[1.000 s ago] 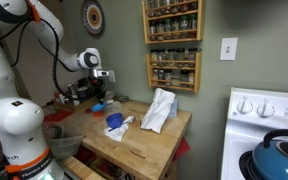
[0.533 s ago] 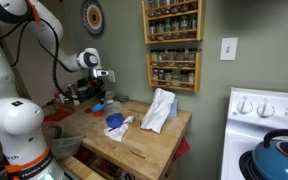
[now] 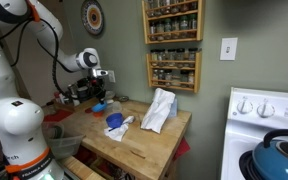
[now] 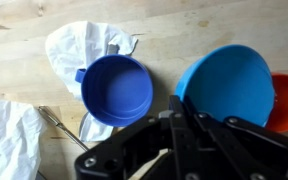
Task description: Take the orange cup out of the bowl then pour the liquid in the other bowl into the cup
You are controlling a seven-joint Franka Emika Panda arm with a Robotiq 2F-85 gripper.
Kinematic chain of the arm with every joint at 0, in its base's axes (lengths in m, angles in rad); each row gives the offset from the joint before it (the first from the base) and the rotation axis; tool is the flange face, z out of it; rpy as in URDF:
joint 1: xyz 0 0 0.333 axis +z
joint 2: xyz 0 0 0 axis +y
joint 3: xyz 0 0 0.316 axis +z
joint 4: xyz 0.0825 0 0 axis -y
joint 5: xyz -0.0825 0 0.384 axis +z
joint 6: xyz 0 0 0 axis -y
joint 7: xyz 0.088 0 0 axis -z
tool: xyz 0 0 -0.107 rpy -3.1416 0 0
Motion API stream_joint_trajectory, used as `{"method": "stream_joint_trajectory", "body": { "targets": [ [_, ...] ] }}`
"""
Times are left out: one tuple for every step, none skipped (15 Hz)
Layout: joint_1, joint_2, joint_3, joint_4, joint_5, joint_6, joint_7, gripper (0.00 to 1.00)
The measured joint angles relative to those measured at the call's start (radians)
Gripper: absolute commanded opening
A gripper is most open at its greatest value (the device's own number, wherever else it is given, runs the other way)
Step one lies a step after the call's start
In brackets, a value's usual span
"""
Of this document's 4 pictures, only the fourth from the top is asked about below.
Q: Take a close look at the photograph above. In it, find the small white crumpled cloth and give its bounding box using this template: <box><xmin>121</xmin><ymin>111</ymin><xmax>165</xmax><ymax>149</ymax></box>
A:
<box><xmin>44</xmin><ymin>20</ymin><xmax>139</xmax><ymax>143</ymax></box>

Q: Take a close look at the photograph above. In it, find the dark blue bowl with handle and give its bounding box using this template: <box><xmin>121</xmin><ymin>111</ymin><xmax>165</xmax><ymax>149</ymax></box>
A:
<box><xmin>74</xmin><ymin>54</ymin><xmax>154</xmax><ymax>128</ymax></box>

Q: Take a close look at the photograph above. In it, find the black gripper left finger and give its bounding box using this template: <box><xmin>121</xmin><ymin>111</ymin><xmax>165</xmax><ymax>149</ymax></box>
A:
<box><xmin>74</xmin><ymin>94</ymin><xmax>199</xmax><ymax>180</ymax></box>

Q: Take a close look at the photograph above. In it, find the light blue plastic bowl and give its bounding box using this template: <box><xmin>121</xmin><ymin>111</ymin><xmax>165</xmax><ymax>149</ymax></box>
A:
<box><xmin>174</xmin><ymin>44</ymin><xmax>276</xmax><ymax>129</ymax></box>

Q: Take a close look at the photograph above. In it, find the metal utensil handle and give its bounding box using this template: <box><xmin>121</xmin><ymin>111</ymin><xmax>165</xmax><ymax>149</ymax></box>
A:
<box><xmin>37</xmin><ymin>104</ymin><xmax>90</xmax><ymax>152</ymax></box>

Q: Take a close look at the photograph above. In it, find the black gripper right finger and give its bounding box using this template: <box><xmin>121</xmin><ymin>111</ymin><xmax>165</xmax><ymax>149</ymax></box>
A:
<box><xmin>183</xmin><ymin>96</ymin><xmax>288</xmax><ymax>180</ymax></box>

